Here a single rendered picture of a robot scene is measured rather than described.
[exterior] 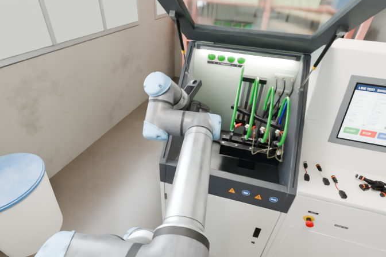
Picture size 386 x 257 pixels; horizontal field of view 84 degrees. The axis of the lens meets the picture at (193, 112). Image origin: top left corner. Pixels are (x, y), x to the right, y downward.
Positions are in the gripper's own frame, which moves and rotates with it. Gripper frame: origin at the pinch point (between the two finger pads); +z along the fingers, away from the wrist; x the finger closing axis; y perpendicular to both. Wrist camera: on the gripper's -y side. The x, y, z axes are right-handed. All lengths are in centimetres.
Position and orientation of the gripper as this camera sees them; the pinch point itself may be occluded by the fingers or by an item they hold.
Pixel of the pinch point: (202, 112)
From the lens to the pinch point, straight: 91.3
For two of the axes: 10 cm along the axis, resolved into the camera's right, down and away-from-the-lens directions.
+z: 4.2, 3.0, 8.5
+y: -2.2, 9.5, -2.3
